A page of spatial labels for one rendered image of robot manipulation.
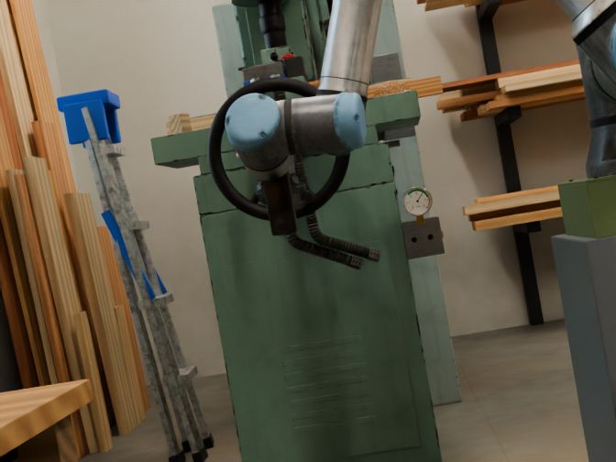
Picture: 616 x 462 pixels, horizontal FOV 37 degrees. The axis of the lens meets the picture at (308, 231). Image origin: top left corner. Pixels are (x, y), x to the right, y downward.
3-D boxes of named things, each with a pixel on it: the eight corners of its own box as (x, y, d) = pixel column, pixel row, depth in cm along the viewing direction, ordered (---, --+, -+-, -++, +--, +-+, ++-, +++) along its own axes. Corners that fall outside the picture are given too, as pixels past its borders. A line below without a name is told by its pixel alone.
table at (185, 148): (141, 162, 196) (137, 135, 196) (175, 169, 226) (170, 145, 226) (423, 111, 190) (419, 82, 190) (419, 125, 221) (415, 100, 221)
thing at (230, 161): (200, 174, 204) (197, 157, 204) (218, 178, 225) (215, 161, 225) (378, 142, 201) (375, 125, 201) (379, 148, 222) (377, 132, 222)
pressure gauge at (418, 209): (406, 226, 194) (400, 189, 194) (406, 226, 198) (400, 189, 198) (435, 222, 194) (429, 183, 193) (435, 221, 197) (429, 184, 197)
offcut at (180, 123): (182, 133, 206) (180, 113, 206) (171, 136, 208) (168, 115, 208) (192, 133, 209) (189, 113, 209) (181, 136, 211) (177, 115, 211)
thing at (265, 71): (244, 87, 195) (239, 61, 195) (251, 93, 206) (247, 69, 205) (304, 75, 193) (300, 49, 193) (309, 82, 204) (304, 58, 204)
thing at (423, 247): (408, 259, 197) (401, 223, 197) (407, 257, 209) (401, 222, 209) (446, 253, 196) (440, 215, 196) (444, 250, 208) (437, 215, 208)
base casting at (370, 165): (197, 216, 205) (190, 176, 205) (239, 214, 262) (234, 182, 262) (396, 181, 201) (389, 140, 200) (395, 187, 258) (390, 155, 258)
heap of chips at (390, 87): (372, 97, 201) (368, 81, 201) (373, 104, 215) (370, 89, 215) (412, 90, 200) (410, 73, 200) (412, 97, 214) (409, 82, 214)
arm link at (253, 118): (283, 139, 142) (220, 146, 144) (296, 170, 154) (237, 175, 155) (281, 85, 145) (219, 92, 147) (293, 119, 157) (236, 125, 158)
